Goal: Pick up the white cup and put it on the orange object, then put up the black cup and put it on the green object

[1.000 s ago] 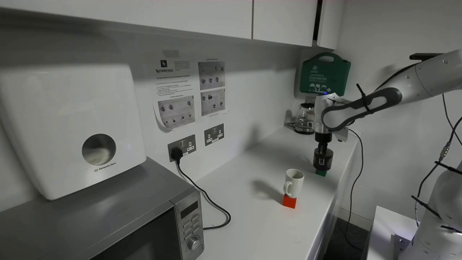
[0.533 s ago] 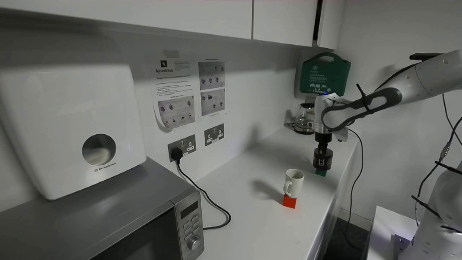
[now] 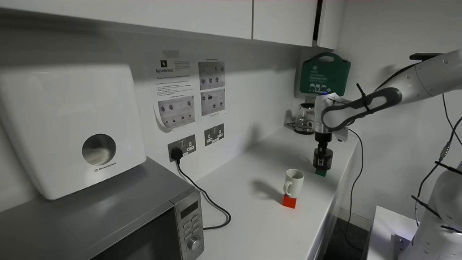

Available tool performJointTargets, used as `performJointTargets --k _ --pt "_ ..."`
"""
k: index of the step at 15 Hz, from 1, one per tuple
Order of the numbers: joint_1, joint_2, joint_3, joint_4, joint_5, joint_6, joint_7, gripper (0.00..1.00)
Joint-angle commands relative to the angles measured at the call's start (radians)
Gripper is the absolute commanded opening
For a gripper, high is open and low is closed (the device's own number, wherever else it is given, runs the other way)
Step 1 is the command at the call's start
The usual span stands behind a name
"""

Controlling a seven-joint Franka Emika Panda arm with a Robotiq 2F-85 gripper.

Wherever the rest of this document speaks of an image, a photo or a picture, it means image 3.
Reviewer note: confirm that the wall socket with plug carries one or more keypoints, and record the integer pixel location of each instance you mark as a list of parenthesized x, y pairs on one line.
[(188, 143)]

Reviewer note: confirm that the glass electric kettle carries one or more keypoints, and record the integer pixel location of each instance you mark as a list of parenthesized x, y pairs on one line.
[(303, 117)]

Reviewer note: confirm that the empty double wall socket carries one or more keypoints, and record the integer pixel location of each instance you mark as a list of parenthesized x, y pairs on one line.
[(214, 133)]

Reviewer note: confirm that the white cup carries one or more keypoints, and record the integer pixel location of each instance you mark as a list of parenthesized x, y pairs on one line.
[(293, 182)]

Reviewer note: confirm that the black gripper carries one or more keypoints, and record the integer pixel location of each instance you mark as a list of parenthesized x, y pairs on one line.
[(323, 140)]

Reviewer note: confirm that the orange cube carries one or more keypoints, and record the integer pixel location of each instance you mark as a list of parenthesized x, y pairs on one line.
[(289, 201)]

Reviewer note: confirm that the small photo poster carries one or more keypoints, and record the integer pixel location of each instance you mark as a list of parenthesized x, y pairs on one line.
[(211, 74), (212, 101)]

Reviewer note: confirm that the green first aid box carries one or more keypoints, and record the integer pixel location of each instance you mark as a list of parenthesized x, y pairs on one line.
[(325, 73)]

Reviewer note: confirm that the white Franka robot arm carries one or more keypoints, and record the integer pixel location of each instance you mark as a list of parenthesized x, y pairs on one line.
[(423, 77)]

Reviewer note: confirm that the white wall cabinet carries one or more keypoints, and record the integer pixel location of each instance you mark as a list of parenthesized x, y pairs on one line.
[(283, 19), (144, 15)]

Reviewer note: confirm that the white paper towel dispenser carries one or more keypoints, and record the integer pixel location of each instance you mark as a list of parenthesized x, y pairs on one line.
[(58, 125)]

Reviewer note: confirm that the text instruction poster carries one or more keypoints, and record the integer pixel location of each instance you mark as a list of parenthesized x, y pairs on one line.
[(173, 77)]

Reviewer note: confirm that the grey microwave oven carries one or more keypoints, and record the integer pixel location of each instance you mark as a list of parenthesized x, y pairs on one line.
[(95, 217)]

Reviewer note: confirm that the white robot base table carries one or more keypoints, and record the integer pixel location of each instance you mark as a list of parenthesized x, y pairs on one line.
[(384, 231)]

